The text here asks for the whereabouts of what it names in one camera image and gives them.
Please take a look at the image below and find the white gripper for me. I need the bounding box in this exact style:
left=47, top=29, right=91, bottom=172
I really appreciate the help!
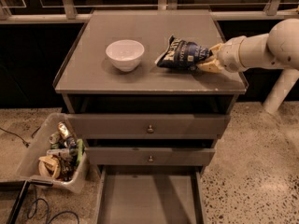
left=197, top=35, right=246, bottom=73

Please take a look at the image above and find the blue chip bag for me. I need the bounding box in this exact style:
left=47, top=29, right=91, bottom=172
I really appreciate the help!
left=155, top=35, right=212, bottom=71

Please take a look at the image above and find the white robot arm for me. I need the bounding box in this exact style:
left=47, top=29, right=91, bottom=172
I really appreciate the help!
left=198, top=19, right=299, bottom=114

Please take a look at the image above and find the grey drawer cabinet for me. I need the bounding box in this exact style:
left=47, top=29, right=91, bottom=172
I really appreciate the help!
left=52, top=9, right=249, bottom=224

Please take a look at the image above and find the brass top drawer knob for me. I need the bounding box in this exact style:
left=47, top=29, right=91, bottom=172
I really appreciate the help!
left=147, top=125, right=154, bottom=133

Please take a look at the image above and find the top grey drawer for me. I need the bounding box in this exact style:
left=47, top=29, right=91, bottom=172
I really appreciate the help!
left=65, top=114, right=230, bottom=139

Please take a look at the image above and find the grey drawer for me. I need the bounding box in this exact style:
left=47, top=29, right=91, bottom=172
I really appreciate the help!
left=65, top=114, right=230, bottom=139
left=95, top=165, right=207, bottom=224
left=85, top=147, right=215, bottom=166

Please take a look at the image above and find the middle grey drawer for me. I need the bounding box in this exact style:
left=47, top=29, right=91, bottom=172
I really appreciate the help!
left=85, top=147, right=215, bottom=166

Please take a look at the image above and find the bottom grey drawer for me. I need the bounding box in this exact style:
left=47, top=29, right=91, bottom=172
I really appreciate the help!
left=95, top=165, right=207, bottom=224

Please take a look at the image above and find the white ceramic bowl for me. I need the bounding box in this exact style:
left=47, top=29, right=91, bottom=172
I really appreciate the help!
left=106, top=39, right=145, bottom=72

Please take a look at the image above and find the metal window railing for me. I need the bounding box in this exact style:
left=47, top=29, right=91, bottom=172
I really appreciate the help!
left=0, top=0, right=299, bottom=23

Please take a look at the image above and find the green packet in bin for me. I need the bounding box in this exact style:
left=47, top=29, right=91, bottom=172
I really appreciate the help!
left=76, top=139, right=85, bottom=167

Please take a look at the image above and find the orange silver can in bin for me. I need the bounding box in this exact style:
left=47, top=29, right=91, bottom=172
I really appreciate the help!
left=57, top=122, right=72, bottom=140

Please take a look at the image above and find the clear plastic bin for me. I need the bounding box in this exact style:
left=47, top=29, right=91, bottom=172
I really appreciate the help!
left=16, top=113, right=89, bottom=193

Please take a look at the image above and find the tan round packet in bin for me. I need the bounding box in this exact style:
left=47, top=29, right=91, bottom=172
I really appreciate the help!
left=38, top=155, right=61, bottom=179

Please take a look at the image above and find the black cable on floor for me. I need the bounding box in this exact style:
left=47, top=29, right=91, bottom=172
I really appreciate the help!
left=0, top=126, right=41, bottom=148

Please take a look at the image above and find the black metal frame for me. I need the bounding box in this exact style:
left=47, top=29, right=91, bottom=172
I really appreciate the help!
left=0, top=179, right=53, bottom=224

